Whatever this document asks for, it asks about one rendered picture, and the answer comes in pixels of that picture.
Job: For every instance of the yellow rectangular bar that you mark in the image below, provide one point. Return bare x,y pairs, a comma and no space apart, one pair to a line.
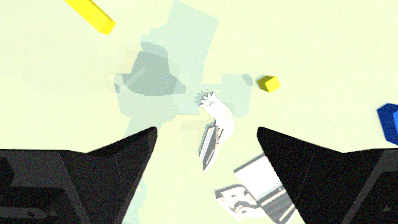
94,14

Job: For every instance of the small yellow block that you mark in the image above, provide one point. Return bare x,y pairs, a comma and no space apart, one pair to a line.
269,83

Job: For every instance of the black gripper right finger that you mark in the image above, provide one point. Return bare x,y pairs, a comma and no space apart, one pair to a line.
326,186

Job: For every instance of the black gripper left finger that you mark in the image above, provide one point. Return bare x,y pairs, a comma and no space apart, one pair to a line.
100,183

